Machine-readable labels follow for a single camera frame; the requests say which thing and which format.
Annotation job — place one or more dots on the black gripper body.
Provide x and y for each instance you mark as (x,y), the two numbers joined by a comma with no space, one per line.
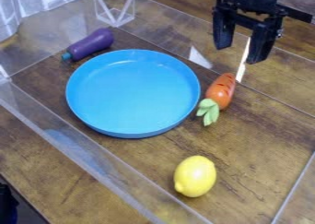
(232,9)

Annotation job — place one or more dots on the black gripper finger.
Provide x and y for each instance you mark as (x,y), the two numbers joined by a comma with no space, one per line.
(266,32)
(224,28)

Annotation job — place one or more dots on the orange toy carrot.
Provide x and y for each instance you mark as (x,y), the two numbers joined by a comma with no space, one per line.
(217,99)

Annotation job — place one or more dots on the blue round tray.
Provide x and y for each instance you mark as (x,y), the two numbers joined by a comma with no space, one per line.
(133,93)

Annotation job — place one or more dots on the black baseboard strip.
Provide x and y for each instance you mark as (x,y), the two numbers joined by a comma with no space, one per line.
(270,7)

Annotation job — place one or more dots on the purple toy eggplant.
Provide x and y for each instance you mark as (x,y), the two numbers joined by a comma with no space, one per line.
(93,43)

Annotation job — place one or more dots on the yellow toy lemon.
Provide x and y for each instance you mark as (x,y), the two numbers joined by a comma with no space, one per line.
(194,176)

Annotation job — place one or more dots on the white patterned curtain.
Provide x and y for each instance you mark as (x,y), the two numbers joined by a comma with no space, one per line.
(14,10)

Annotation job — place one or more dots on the clear acrylic enclosure wall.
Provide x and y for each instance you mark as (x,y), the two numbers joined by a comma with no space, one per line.
(85,178)

